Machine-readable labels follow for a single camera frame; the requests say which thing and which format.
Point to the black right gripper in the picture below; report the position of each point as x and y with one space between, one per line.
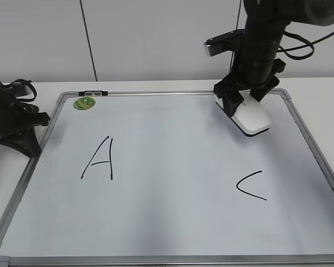
259 77

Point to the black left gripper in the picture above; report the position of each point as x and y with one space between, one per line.
13 109

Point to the white board eraser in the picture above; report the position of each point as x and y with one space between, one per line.
251 117

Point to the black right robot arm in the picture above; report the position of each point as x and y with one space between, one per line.
255 47

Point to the round green magnet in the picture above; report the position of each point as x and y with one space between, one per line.
84 103

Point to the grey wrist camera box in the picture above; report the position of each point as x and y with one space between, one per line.
230 41

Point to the white board with grey frame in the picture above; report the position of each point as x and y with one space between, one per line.
166 179

